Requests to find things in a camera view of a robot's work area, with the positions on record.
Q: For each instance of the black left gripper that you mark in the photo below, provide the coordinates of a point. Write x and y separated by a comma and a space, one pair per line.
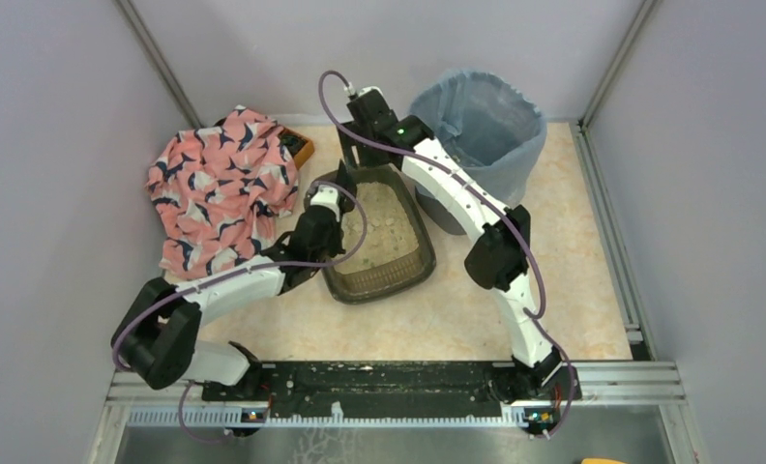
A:
335, 194

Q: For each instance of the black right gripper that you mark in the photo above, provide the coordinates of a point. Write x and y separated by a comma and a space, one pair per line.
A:
352, 148

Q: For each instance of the black litter scoop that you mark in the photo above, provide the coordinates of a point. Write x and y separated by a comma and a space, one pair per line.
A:
347, 187

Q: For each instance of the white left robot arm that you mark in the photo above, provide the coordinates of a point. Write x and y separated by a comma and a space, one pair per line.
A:
158, 337

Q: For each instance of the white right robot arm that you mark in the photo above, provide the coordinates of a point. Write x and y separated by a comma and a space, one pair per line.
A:
500, 260

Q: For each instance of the wooden tray box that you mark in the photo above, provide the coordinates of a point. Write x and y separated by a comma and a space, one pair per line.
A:
298, 146

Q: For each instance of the dark green litter box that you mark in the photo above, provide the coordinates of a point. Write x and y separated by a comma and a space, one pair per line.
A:
396, 252

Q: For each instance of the pink patterned cloth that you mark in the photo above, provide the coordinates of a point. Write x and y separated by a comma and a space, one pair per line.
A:
218, 192

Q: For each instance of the blue plastic bin liner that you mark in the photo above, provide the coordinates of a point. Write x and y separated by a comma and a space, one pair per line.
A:
488, 127

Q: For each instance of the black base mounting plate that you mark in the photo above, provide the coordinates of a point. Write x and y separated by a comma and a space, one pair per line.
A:
392, 390

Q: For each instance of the aluminium frame rail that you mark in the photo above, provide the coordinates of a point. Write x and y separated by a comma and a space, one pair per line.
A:
598, 384

